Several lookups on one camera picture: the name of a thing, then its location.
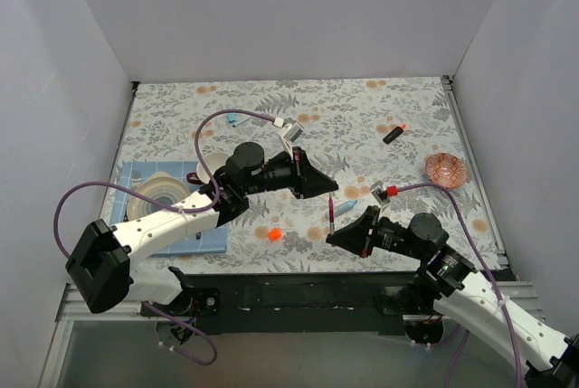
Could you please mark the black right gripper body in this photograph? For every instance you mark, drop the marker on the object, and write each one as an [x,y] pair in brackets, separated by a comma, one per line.
[371,231]

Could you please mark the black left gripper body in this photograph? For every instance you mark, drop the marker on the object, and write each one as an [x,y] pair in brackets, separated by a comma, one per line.
[298,173]

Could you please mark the pink red pen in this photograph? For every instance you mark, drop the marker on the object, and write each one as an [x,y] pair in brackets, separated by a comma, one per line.
[331,214]

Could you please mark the light blue highlighter marker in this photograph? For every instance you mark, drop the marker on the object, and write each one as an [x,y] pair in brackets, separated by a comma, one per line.
[344,207]

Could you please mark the thin white pen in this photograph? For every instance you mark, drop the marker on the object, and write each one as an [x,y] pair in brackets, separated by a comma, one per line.
[240,122]

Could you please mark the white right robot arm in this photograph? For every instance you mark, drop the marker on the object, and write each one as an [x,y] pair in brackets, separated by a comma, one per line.
[449,284]

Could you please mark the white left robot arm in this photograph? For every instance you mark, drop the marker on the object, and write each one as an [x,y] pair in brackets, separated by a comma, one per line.
[103,262]

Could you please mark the orange highlighter cap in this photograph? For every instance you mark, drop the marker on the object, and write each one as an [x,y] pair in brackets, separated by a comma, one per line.
[275,234]

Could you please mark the brown white mug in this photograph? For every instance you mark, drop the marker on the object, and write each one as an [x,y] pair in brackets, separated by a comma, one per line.
[202,175]

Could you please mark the red patterned bowl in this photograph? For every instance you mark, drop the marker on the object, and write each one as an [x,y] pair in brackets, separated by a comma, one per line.
[446,170]

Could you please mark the light blue checkered cloth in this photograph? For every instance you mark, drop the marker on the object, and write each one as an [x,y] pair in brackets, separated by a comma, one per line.
[212,242]

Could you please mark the black orange highlighter marker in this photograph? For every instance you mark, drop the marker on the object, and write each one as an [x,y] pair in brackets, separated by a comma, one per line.
[394,134]

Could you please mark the cream ceramic plate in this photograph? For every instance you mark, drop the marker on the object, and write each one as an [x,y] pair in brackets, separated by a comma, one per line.
[161,187]

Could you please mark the silver fork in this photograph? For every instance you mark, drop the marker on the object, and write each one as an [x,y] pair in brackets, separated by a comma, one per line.
[135,179]

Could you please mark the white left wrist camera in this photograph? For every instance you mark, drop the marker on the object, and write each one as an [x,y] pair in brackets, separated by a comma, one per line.
[290,131]

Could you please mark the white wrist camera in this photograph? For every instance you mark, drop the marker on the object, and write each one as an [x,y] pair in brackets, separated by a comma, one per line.
[290,131]
[380,194]

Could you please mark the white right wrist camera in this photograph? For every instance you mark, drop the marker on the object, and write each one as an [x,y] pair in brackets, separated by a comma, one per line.
[380,194]

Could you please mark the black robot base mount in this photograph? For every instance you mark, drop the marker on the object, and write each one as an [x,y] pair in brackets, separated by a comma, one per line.
[304,303]

